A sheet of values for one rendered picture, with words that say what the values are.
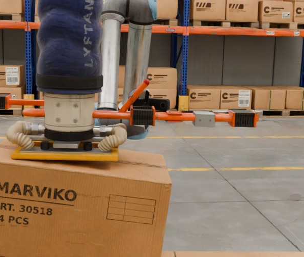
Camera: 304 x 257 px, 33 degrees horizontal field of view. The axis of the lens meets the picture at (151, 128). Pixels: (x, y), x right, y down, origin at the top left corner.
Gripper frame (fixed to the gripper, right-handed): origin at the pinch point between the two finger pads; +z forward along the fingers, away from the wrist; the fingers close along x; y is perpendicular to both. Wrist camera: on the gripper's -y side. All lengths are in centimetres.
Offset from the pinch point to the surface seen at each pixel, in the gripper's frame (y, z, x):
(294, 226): -126, -172, -115
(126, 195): 8.3, 33.1, -22.1
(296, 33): -310, -725, 29
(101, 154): 16.5, 26.7, -10.4
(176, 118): -8.9, 16.6, 0.2
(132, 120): 6.3, 17.5, -0.8
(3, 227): 47, 33, -33
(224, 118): -25.3, 16.7, 0.4
